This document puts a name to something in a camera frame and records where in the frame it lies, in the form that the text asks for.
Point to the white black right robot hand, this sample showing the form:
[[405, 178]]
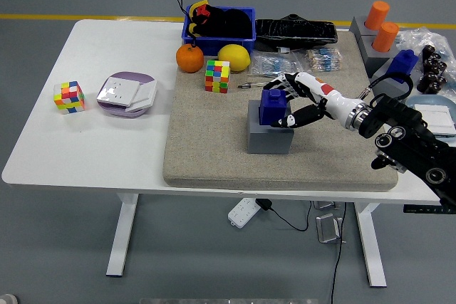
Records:
[[335, 103]]

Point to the blue seal with square knob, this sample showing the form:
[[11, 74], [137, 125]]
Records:
[[402, 63], [270, 109]]

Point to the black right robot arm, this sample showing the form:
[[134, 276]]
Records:
[[392, 111]]

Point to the grey square seal holder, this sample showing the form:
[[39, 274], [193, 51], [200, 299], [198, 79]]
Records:
[[382, 69], [269, 142]]

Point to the bag of tan resistors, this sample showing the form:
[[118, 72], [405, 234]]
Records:
[[324, 59]]

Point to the grey cylinder holder block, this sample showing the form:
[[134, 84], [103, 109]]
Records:
[[357, 28], [377, 60]]

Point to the bag of blue resistors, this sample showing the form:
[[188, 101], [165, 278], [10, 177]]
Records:
[[270, 63]]

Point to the black wrapped long object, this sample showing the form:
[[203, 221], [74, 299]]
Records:
[[295, 31]]

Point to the orange cylinder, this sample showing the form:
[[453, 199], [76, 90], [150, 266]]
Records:
[[377, 15], [385, 37]]

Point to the black silver pen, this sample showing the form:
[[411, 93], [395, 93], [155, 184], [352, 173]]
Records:
[[251, 85]]

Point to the light blue plate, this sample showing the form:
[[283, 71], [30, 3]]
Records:
[[427, 99]]

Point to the clear plastic bag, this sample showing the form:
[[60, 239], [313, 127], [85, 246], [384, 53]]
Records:
[[415, 38]]

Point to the yellow lemon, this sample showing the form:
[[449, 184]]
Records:
[[234, 57]]

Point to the four-by-four colourful puzzle cube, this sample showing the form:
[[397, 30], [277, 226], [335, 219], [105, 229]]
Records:
[[217, 77]]

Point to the grey-brown mat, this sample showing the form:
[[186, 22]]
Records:
[[213, 147]]

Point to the blue plastic bin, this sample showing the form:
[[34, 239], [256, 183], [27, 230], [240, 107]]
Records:
[[213, 46]]

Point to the black table control panel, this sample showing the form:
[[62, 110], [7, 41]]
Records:
[[422, 209]]

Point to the white power strip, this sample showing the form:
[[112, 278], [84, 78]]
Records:
[[243, 212]]

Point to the white table leg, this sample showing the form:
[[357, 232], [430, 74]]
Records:
[[123, 236], [370, 243]]

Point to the orange fruit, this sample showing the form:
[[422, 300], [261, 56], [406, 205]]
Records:
[[189, 58]]

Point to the purple plate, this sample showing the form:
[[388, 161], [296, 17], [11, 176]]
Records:
[[123, 114]]

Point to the large white socket panel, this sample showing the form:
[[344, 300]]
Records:
[[117, 92]]

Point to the three-by-three colourful puzzle cube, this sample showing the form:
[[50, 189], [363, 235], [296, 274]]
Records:
[[69, 98]]

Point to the grey round floor object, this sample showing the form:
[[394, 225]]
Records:
[[7, 299]]

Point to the small metal bracket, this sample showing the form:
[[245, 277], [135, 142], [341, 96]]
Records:
[[324, 205]]

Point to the large metal bracket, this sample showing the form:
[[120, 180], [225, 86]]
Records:
[[328, 229]]

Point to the small white switch panel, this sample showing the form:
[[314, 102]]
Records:
[[146, 92]]

